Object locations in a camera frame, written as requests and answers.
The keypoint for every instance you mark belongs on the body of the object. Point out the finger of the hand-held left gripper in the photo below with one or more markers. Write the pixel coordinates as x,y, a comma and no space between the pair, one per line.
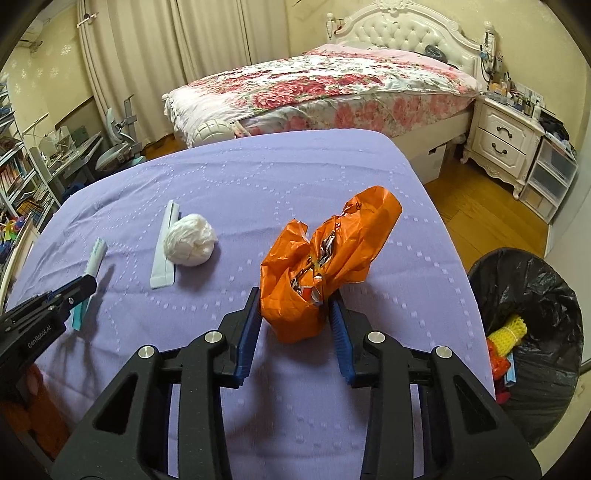
51,307
76,286

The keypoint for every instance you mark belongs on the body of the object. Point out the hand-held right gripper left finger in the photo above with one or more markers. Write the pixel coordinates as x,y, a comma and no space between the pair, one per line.
247,350

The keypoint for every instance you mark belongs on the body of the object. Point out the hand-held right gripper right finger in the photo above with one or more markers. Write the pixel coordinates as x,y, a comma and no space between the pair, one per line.
339,341

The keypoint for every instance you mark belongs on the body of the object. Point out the white teal tube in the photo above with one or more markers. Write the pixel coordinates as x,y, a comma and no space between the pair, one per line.
94,258

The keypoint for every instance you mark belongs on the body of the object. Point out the orange snack bag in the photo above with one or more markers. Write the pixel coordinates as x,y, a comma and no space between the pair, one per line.
323,258

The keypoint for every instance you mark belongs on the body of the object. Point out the red foam net bundle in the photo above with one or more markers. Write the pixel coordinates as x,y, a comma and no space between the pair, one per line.
498,369

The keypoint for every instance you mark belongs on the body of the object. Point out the yellow foam net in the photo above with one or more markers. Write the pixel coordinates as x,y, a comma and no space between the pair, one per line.
508,334

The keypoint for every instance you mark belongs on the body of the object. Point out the bin with black bag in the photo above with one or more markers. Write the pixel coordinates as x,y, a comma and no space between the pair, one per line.
545,300

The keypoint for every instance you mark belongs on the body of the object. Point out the pile of colourful toys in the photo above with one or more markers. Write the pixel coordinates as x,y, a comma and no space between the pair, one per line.
11,235

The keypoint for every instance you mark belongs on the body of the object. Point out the flat white tube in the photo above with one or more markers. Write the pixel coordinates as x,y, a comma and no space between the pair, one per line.
164,258

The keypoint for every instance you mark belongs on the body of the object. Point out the white crumpled paper ball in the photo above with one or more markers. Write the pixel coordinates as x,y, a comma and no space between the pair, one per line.
191,240

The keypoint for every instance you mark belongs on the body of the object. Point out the white bookshelf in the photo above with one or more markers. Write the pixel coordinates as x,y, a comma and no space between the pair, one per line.
21,170

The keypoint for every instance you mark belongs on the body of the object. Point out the grey study desk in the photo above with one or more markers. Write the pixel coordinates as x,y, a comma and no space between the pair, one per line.
74,157

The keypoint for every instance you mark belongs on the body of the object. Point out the grey desk chair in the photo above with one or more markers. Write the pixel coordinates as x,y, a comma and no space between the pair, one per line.
120,143

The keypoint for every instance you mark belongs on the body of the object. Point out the light blue tube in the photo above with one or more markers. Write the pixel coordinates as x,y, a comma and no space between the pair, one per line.
510,369

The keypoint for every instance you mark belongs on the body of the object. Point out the white storage box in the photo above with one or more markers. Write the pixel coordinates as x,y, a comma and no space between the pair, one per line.
429,164

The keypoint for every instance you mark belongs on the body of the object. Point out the white round patterned cushion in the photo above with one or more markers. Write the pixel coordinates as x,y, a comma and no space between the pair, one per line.
212,134

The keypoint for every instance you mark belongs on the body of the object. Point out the beige curtains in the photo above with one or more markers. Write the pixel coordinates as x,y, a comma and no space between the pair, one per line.
184,60

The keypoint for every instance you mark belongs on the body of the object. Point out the bed with floral quilt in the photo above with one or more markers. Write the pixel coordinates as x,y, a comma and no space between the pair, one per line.
314,87

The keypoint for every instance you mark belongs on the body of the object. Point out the white air conditioner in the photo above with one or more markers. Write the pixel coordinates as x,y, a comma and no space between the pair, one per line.
31,33

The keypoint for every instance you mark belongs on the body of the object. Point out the white nightstand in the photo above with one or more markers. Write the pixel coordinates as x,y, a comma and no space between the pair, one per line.
501,138

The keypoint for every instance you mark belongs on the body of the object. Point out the plastic drawer unit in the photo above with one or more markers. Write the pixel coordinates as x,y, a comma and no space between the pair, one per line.
549,180

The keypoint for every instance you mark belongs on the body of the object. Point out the bottles on nightstand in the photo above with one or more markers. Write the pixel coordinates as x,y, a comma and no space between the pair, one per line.
512,92

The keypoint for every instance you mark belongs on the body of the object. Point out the dark item on bed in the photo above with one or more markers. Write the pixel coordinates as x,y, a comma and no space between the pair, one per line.
436,53

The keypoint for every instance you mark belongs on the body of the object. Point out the dark clothes pile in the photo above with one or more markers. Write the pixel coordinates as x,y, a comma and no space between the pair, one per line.
556,127

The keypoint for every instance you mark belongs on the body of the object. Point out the white tufted bed headboard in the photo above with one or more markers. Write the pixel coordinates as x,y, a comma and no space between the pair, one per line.
411,27

